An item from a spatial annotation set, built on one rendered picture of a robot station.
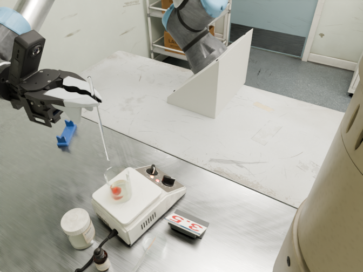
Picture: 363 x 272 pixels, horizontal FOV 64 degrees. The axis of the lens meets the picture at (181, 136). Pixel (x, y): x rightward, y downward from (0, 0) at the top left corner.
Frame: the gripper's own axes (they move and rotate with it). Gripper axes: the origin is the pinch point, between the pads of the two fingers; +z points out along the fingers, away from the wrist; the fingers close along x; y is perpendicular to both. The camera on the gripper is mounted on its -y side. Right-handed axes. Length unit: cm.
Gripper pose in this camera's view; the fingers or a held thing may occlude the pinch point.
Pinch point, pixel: (93, 97)
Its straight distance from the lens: 52.1
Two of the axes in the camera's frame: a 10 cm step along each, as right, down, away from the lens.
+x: -3.9, 6.3, -6.8
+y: -0.1, 7.3, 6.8
